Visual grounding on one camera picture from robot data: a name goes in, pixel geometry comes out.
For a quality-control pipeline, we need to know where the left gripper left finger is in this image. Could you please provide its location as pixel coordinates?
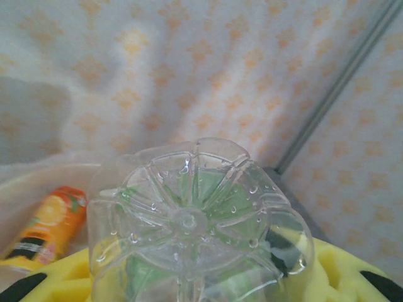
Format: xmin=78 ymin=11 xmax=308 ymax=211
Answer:
xmin=0 ymin=246 xmax=95 ymax=302

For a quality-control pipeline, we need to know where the clear bottle green label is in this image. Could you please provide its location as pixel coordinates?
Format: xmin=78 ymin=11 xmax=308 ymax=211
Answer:
xmin=86 ymin=137 xmax=315 ymax=302

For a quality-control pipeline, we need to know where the yellow juice bottle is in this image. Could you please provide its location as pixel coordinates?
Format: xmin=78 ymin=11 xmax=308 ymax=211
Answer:
xmin=0 ymin=185 xmax=88 ymax=274

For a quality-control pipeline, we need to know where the aluminium frame post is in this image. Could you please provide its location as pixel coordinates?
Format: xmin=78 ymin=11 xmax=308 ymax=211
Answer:
xmin=273 ymin=0 xmax=403 ymax=176

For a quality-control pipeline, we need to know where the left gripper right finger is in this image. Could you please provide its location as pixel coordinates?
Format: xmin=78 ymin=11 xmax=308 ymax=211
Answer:
xmin=281 ymin=237 xmax=403 ymax=302

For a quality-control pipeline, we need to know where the white bin with plastic liner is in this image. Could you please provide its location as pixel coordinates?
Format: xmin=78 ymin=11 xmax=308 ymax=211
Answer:
xmin=0 ymin=150 xmax=106 ymax=262

